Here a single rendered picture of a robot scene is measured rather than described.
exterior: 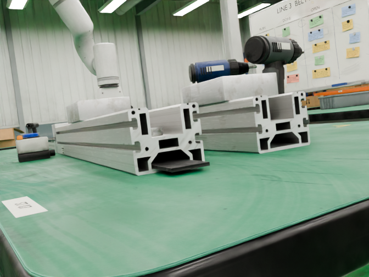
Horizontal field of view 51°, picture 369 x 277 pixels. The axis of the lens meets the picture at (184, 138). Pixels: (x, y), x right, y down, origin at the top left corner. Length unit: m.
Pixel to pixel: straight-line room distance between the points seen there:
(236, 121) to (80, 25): 0.98
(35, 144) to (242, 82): 0.65
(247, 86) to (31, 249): 0.48
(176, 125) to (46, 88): 12.10
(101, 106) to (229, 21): 8.72
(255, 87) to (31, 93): 11.94
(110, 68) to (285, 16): 3.11
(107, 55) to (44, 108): 11.06
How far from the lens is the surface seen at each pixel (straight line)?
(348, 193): 0.29
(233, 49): 9.36
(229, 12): 9.54
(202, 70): 1.10
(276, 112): 0.65
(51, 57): 12.80
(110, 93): 1.49
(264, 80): 0.68
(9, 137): 3.42
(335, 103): 3.01
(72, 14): 1.49
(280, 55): 0.87
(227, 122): 0.64
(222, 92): 0.63
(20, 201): 0.43
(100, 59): 1.50
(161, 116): 0.58
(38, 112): 12.51
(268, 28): 4.55
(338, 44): 3.93
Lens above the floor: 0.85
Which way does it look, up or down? 3 degrees down
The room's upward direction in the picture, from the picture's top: 7 degrees counter-clockwise
